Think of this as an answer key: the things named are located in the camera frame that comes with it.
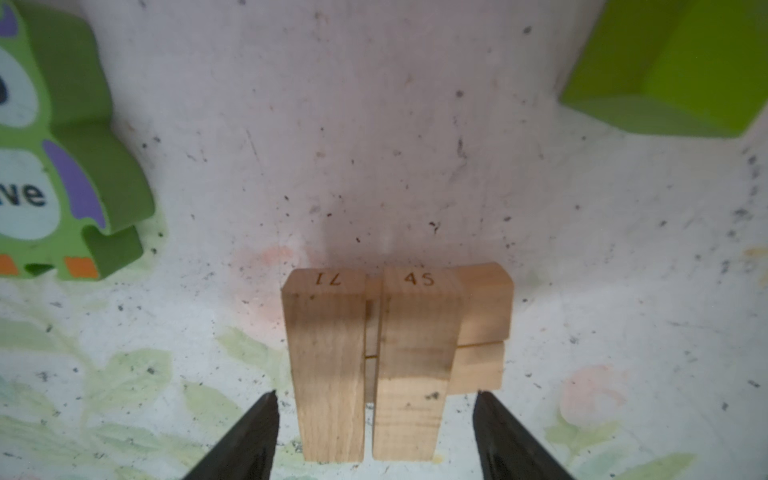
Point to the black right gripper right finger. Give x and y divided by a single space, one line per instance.
506 449

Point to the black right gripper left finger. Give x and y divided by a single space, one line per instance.
247 450

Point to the natural wood block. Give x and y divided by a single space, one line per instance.
325 320
486 306
477 366
406 427

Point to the green wood block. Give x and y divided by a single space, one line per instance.
674 68

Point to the green owl number toy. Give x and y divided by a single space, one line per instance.
72 195

